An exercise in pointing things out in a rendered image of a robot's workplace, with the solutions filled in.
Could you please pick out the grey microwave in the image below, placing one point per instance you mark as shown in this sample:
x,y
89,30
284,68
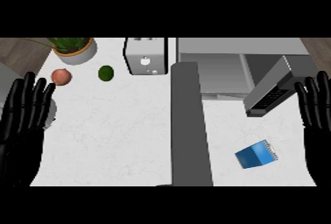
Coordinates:
x,y
246,70

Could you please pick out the grey round object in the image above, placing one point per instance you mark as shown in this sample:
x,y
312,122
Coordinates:
x,y
51,112

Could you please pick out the silver toaster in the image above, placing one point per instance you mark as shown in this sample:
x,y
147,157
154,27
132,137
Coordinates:
x,y
147,56

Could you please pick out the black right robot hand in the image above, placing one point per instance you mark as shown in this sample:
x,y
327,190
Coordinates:
x,y
317,128

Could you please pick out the potted green plant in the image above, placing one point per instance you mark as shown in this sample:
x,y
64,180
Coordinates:
x,y
73,49

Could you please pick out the green avocado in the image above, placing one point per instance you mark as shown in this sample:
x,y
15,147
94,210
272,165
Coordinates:
x,y
105,73

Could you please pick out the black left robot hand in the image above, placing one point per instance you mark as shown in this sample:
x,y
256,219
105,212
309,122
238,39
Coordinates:
x,y
20,128

